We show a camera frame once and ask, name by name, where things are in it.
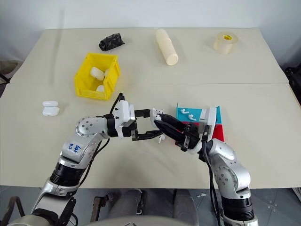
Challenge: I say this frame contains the black bulky object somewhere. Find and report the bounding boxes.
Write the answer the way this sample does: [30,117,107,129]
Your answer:
[284,67,301,106]

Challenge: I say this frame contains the red plastic tray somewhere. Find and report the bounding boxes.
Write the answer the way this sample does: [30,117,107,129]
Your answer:
[174,121,226,146]

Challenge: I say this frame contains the dark round object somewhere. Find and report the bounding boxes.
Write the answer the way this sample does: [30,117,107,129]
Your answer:
[0,60,19,83]

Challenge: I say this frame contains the translucent tape roll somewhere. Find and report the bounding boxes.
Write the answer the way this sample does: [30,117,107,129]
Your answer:
[213,32,240,55]

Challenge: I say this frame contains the rusty metal bracket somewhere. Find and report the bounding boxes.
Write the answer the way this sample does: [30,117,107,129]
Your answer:
[93,196,106,222]

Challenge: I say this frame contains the blue plastic tray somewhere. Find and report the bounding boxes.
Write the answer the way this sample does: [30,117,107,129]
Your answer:
[175,102,223,125]

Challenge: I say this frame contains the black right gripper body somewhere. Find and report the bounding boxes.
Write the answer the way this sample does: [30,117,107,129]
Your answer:
[176,122,205,151]

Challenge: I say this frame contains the yellow plastic bin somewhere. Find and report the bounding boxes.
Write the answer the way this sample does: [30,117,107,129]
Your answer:
[74,52,122,101]

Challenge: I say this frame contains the black crumpled plastic bag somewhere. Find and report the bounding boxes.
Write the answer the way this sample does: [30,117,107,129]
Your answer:
[98,33,126,51]

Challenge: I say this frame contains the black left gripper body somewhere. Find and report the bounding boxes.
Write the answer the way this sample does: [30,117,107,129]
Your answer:
[122,110,139,142]

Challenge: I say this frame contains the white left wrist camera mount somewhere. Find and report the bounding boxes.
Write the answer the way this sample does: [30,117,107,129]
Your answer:
[115,100,136,139]

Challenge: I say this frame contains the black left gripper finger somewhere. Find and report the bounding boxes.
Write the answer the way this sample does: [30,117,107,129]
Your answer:
[134,108,152,119]
[136,130,163,142]

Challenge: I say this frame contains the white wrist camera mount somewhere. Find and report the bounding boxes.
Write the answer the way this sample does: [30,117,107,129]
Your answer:
[185,106,217,155]
[115,100,136,139]

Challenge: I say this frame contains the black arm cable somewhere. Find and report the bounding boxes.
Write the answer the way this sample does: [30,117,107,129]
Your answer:
[77,92,125,186]
[201,126,226,226]

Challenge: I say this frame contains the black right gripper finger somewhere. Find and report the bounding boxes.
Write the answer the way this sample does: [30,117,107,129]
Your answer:
[154,120,183,142]
[158,113,186,132]

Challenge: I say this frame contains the cream stacked paper cups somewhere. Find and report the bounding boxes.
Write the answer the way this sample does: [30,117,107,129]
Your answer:
[156,28,179,66]

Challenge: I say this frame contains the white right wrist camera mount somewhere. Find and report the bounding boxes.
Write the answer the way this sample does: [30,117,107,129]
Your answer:
[185,106,217,155]

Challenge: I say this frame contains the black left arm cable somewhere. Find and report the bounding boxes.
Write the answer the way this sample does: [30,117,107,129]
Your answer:
[77,92,125,186]

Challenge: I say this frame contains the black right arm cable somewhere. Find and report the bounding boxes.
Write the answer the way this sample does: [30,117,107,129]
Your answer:
[201,126,226,226]

